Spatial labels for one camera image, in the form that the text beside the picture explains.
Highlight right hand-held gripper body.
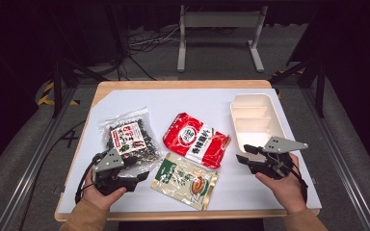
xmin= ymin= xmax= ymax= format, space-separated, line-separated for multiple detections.
xmin=250 ymin=136 xmax=309 ymax=181

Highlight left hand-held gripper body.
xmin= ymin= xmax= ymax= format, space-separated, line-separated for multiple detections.
xmin=91 ymin=147 xmax=136 ymax=196

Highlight clear bag of dried seaweed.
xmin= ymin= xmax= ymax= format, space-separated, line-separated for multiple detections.
xmin=99 ymin=107 xmax=163 ymax=177

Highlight white divided plastic box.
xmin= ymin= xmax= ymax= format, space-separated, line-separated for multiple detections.
xmin=229 ymin=92 xmax=287 ymax=160

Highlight red and white snack packet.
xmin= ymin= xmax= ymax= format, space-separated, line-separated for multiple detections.
xmin=162 ymin=112 xmax=231 ymax=169

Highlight person's left hand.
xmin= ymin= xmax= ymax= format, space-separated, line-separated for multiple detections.
xmin=82 ymin=168 xmax=128 ymax=213

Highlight person's right hand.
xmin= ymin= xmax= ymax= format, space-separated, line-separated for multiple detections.
xmin=254 ymin=153 xmax=308 ymax=216

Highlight green and beige snack packet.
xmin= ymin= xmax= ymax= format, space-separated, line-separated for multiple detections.
xmin=149 ymin=152 xmax=220 ymax=212

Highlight black metal stand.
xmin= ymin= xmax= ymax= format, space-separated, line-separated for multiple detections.
xmin=269 ymin=56 xmax=327 ymax=118
xmin=49 ymin=57 xmax=109 ymax=118

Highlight yellow and black tape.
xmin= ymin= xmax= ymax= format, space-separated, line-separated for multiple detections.
xmin=38 ymin=81 xmax=80 ymax=107

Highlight grey metal stand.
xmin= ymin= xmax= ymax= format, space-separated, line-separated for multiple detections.
xmin=176 ymin=4 xmax=269 ymax=73

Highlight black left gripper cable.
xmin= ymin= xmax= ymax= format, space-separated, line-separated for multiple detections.
xmin=74 ymin=152 xmax=105 ymax=205

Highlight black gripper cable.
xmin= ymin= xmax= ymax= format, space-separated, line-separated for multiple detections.
xmin=74 ymin=152 xmax=105 ymax=205
xmin=289 ymin=160 xmax=310 ymax=205

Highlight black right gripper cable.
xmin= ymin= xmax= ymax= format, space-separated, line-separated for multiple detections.
xmin=289 ymin=160 xmax=310 ymax=205

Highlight aluminium rail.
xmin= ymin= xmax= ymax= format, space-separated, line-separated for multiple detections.
xmin=0 ymin=86 xmax=78 ymax=231
xmin=302 ymin=86 xmax=370 ymax=231

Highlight bundle of floor cables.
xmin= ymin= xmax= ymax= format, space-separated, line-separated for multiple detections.
xmin=119 ymin=27 xmax=181 ymax=81

